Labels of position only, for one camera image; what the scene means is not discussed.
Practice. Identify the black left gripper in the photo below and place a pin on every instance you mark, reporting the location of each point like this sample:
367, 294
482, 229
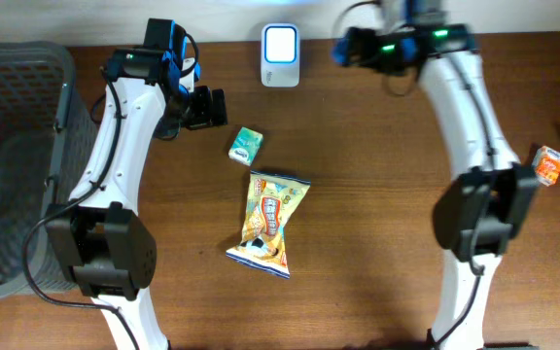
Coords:
205, 114

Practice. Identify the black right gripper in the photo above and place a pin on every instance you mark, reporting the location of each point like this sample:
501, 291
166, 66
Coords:
357, 44

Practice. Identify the green tissue pack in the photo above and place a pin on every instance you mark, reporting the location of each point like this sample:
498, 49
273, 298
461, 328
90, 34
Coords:
245, 146

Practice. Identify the yellow snack bag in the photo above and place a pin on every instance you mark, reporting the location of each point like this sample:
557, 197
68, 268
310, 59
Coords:
271, 201

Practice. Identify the orange small box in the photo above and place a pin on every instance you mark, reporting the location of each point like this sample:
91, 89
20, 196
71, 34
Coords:
546, 164

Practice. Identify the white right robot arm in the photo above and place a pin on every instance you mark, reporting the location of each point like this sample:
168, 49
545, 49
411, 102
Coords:
491, 191

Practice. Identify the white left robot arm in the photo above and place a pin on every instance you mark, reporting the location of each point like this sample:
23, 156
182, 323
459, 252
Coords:
101, 245

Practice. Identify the white barcode scanner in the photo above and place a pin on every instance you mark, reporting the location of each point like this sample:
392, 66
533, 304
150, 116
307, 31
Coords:
280, 55

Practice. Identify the grey plastic basket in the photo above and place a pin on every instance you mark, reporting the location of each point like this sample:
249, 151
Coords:
46, 138

